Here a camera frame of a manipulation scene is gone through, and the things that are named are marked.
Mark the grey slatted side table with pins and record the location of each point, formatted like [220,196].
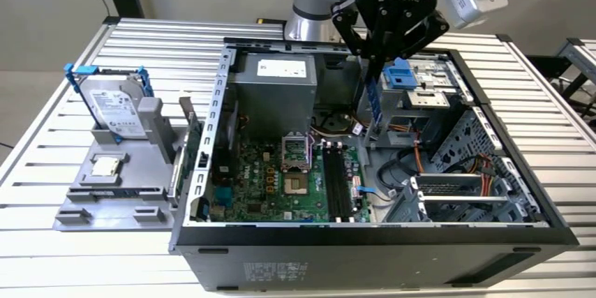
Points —
[581,50]

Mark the black RAM slot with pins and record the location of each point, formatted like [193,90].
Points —
[341,181]
[329,181]
[334,181]
[346,181]

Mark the hard disk in blue carrier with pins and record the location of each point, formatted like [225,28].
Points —
[113,106]

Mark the thin metal locking lever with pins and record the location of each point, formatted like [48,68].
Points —
[309,151]

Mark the yellow black plug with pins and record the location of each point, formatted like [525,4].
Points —
[266,21]

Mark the CPU socket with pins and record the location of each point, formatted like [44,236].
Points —
[296,184]

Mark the blue plastic bay latch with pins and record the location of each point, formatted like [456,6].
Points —
[400,80]

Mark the grey metal drive bay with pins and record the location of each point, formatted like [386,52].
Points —
[418,102]

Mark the silver CPU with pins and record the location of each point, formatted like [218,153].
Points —
[104,167]

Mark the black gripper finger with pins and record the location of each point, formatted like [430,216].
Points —
[434,27]
[344,19]

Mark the grey power supply unit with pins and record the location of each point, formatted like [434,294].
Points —
[274,102]

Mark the black case fan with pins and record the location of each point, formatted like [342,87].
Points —
[222,144]

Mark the green motherboard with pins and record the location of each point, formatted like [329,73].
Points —
[250,176]

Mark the grey parts rack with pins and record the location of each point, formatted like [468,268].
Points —
[138,169]

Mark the black open PC case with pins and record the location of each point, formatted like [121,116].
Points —
[372,263]

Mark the grey metal disk bay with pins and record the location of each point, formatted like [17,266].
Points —
[460,198]

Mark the graphics card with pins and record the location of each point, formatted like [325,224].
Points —
[190,144]

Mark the RAM stick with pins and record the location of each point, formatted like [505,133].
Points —
[116,194]
[374,95]

